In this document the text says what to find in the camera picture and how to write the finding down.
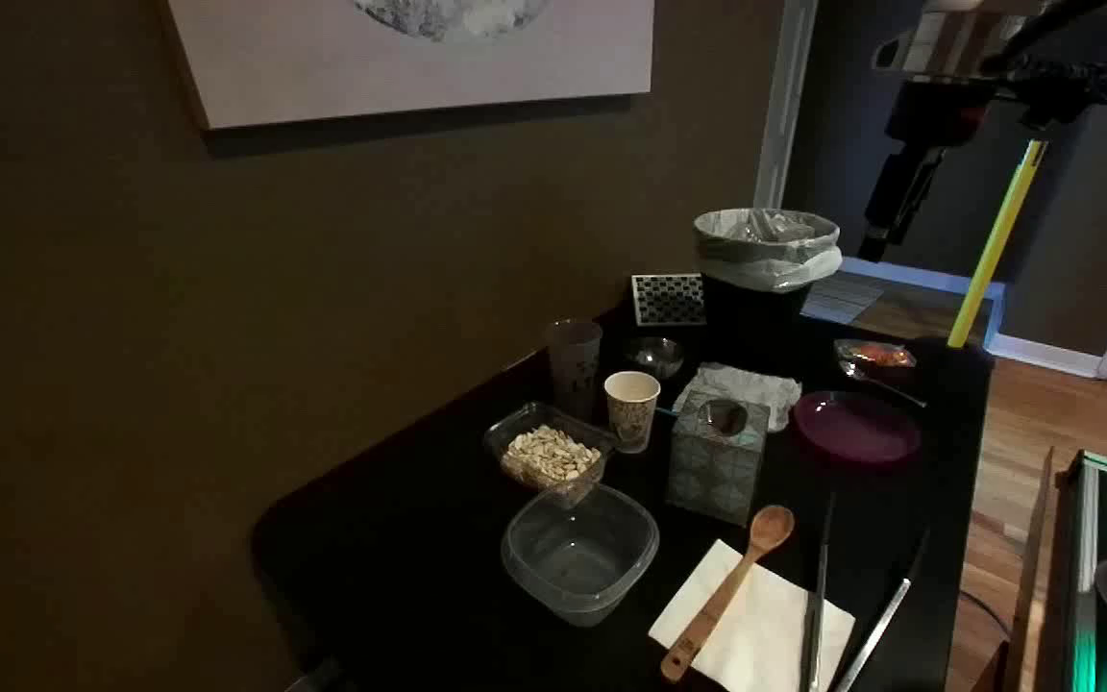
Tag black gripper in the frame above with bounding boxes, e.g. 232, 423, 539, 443
881, 78, 977, 197

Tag white paper towel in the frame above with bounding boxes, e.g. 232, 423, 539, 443
673, 361, 806, 433

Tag trash bin with white bag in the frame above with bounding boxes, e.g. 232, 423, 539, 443
689, 203, 846, 361

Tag yellow stick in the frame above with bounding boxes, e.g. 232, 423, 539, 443
947, 133, 1054, 352

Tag blue edged floor mat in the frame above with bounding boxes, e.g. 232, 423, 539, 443
799, 254, 1009, 351

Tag clear plastic packet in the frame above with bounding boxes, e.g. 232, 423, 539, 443
830, 335, 924, 376

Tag metal spoon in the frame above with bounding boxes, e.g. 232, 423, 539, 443
840, 359, 929, 415

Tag black white checkerboard card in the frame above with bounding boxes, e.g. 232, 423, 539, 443
628, 269, 713, 331

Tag purple plastic plate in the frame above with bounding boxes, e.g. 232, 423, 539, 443
792, 390, 926, 468

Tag small metal cup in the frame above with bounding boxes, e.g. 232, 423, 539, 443
628, 335, 689, 383

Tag patterned tissue box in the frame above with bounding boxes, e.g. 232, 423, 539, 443
666, 392, 774, 523

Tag white paper cup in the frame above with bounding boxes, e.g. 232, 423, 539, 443
601, 364, 666, 456

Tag wooden spoon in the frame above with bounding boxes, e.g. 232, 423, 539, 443
657, 500, 799, 686

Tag clear container with cereal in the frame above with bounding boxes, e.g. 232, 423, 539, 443
485, 400, 614, 508

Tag silver tongs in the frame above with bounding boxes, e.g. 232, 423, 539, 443
830, 523, 936, 692

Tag black tongs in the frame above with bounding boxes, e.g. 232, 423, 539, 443
795, 491, 840, 692

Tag white door frame post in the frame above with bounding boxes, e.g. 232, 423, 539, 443
749, 0, 828, 214

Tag wall picture canvas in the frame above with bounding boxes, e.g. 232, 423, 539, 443
167, 0, 660, 133

